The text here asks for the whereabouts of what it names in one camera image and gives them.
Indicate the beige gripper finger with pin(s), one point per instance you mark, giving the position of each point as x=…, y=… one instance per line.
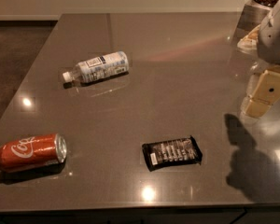
x=266, y=94
x=252, y=84

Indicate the black rxbar chocolate wrapper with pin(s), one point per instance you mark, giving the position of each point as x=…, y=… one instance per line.
x=175, y=152

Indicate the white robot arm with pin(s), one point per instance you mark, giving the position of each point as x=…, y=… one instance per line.
x=269, y=41

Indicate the clear plastic bottle blue label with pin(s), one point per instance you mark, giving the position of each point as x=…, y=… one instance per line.
x=98, y=68

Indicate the white plate with food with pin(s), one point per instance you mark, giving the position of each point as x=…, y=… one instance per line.
x=248, y=44

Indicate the jar of coffee beans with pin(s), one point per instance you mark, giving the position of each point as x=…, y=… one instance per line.
x=254, y=12

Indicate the red coca-cola can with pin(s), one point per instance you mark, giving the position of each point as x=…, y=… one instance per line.
x=32, y=152

